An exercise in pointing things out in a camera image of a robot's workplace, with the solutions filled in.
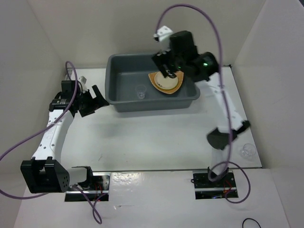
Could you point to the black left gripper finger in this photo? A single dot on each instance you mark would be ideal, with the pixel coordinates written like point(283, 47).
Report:
point(97, 92)
point(99, 103)

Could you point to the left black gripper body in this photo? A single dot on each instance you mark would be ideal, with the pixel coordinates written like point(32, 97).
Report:
point(86, 102)

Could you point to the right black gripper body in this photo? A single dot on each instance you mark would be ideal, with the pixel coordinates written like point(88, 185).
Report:
point(167, 58)

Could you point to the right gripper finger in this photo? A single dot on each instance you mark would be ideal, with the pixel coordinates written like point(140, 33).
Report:
point(171, 70)
point(162, 69)

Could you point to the triangular wooden plate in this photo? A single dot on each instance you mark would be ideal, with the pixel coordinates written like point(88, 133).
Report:
point(180, 77)

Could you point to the small cream floral dish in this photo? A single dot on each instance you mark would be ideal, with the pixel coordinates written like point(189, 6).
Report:
point(165, 83)

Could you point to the clear plastic cup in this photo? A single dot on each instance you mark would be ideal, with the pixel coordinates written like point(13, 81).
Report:
point(140, 91)

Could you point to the clear glass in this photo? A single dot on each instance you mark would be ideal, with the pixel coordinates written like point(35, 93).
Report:
point(248, 151)

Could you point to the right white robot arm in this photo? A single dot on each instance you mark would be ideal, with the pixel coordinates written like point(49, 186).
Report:
point(209, 81)

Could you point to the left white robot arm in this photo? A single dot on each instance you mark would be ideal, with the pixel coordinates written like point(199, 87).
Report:
point(44, 173)

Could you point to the grey plastic bin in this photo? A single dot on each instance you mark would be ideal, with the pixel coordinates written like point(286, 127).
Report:
point(125, 71)

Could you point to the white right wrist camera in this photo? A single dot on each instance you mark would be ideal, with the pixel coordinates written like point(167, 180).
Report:
point(162, 34)

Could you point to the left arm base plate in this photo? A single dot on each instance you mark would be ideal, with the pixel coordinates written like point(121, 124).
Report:
point(96, 190)

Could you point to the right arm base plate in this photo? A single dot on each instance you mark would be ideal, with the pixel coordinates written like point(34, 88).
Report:
point(205, 189)

